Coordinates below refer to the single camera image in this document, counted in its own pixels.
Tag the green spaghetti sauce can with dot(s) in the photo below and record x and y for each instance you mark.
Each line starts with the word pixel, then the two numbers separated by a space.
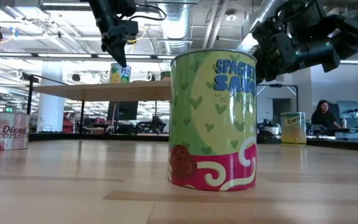
pixel 213 124

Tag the silver ventilation duct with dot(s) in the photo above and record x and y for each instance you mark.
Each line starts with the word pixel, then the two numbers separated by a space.
pixel 176 28

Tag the person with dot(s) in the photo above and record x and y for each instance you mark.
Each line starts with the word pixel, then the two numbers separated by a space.
pixel 323 118

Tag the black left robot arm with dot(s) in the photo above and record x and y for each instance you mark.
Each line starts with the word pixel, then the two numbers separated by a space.
pixel 99 12

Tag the white plant pot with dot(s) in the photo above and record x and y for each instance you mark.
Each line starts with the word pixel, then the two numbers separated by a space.
pixel 273 130

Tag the dark flat screen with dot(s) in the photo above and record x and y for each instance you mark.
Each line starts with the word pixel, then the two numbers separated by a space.
pixel 126 110

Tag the computer monitor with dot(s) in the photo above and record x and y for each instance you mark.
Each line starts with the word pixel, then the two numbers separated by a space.
pixel 350 109

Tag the small white bottle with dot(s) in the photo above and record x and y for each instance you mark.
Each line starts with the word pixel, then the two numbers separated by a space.
pixel 344 123

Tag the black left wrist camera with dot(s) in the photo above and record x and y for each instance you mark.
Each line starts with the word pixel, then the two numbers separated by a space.
pixel 129 29

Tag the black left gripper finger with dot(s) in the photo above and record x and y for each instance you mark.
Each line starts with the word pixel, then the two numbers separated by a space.
pixel 118 54

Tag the red diced tomatoes can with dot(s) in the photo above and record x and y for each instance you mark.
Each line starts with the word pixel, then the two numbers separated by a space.
pixel 5 130

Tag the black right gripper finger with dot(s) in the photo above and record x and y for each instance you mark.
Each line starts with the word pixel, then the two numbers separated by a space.
pixel 264 68

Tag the yellow carrots can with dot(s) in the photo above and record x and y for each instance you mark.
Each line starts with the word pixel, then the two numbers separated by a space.
pixel 293 130

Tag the wooden shelf with black frame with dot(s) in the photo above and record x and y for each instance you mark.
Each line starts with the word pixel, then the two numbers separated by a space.
pixel 104 91

